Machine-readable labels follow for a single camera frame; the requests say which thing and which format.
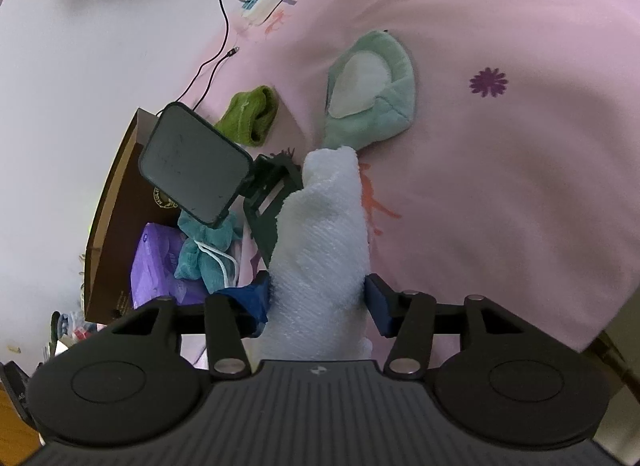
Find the white fluffy towel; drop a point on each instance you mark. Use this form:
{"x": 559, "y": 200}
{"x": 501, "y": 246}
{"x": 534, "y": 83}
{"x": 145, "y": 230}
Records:
{"x": 320, "y": 256}

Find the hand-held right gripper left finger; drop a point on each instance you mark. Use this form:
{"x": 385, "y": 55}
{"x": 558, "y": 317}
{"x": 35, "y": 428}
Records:
{"x": 252, "y": 302}

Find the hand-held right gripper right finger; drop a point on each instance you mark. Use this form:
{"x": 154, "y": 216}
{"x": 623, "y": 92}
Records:
{"x": 377, "y": 305}

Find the dark green folding stand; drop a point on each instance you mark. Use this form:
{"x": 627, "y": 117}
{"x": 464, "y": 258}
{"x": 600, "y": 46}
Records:
{"x": 190, "y": 165}

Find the brown cardboard box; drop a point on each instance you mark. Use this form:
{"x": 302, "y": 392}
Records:
{"x": 115, "y": 246}

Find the purple tissue pack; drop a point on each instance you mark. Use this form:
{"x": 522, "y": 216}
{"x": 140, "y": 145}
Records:
{"x": 155, "y": 266}

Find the mint green plush toy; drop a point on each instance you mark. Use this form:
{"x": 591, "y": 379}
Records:
{"x": 380, "y": 105}

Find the lime green towel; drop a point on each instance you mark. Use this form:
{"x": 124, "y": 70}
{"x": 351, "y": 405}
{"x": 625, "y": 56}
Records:
{"x": 247, "y": 115}

